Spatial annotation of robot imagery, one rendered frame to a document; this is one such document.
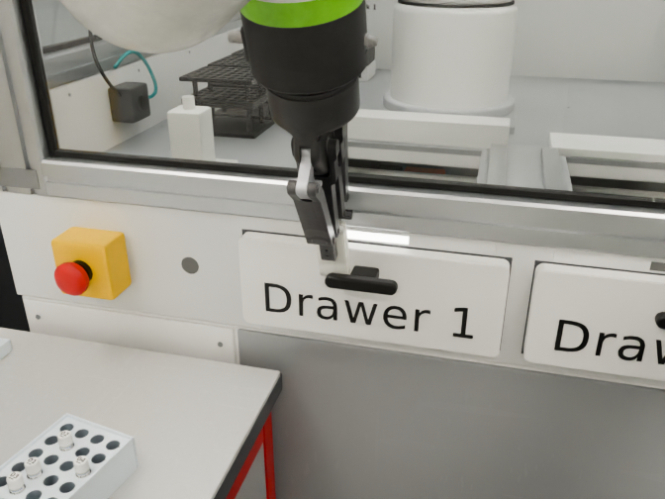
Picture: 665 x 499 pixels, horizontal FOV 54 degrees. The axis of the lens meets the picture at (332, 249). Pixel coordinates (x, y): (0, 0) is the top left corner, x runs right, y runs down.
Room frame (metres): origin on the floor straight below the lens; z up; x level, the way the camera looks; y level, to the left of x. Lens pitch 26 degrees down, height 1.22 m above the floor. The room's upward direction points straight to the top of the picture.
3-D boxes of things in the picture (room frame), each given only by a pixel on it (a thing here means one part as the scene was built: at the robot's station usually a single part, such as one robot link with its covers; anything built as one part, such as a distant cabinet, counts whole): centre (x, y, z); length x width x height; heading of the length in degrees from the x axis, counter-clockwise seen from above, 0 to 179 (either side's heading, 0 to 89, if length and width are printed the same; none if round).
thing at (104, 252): (0.69, 0.29, 0.88); 0.07 x 0.05 x 0.07; 76
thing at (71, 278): (0.65, 0.29, 0.88); 0.04 x 0.03 x 0.04; 76
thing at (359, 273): (0.59, -0.03, 0.91); 0.07 x 0.04 x 0.01; 76
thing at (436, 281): (0.62, -0.04, 0.87); 0.29 x 0.02 x 0.11; 76
